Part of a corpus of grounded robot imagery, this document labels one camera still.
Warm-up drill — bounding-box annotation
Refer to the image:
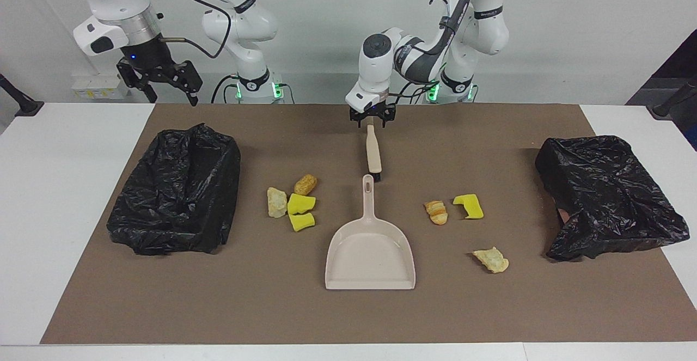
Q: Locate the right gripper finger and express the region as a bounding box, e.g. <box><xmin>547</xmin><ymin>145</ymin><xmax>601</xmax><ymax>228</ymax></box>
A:
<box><xmin>117</xmin><ymin>70</ymin><xmax>159</xmax><ymax>105</ymax></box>
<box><xmin>180</xmin><ymin>60</ymin><xmax>204</xmax><ymax>107</ymax></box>

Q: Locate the beige hand brush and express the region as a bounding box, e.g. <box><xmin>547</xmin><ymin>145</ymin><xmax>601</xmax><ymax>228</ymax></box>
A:
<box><xmin>366</xmin><ymin>124</ymin><xmax>383</xmax><ymax>182</ymax></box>

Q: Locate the brown bread roll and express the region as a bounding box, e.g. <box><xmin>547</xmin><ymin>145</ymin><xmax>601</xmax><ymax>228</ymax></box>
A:
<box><xmin>294</xmin><ymin>174</ymin><xmax>318</xmax><ymax>196</ymax></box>

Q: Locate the orange striped croissant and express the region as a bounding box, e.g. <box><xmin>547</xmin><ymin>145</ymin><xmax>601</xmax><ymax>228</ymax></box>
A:
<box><xmin>424</xmin><ymin>200</ymin><xmax>449</xmax><ymax>225</ymax></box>

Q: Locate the pale lumpy dumpling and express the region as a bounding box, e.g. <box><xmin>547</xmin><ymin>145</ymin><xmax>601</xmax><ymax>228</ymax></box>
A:
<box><xmin>267</xmin><ymin>187</ymin><xmax>288</xmax><ymax>218</ymax></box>

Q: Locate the notched yellow sponge piece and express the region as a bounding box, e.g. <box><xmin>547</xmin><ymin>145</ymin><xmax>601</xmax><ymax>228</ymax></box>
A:
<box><xmin>453</xmin><ymin>194</ymin><xmax>484</xmax><ymax>220</ymax></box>

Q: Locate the beige plastic dustpan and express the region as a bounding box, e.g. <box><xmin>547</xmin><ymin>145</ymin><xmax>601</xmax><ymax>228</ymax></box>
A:
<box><xmin>325</xmin><ymin>174</ymin><xmax>416</xmax><ymax>290</ymax></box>

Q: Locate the open black bag bin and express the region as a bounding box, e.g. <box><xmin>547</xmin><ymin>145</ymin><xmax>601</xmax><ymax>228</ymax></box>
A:
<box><xmin>106</xmin><ymin>123</ymin><xmax>241</xmax><ymax>256</ymax></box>

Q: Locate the crumpled black bag bin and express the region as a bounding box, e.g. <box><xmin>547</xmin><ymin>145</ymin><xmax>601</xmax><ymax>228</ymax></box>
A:
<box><xmin>535</xmin><ymin>136</ymin><xmax>690</xmax><ymax>262</ymax></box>

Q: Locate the brown table mat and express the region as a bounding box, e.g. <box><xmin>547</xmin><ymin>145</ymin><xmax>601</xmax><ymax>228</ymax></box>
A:
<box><xmin>41</xmin><ymin>103</ymin><xmax>697</xmax><ymax>344</ymax></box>

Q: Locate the black base cable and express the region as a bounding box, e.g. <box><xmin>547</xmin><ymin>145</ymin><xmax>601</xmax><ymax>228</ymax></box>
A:
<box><xmin>395</xmin><ymin>77</ymin><xmax>436</xmax><ymax>104</ymax></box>
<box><xmin>211</xmin><ymin>74</ymin><xmax>240</xmax><ymax>104</ymax></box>

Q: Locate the white wall power strip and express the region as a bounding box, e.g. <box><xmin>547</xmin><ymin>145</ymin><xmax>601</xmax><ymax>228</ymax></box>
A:
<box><xmin>72</xmin><ymin>74</ymin><xmax>130</xmax><ymax>100</ymax></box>

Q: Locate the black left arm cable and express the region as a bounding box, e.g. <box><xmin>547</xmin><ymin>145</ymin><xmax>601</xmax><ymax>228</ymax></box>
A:
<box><xmin>381</xmin><ymin>0</ymin><xmax>474</xmax><ymax>106</ymax></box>

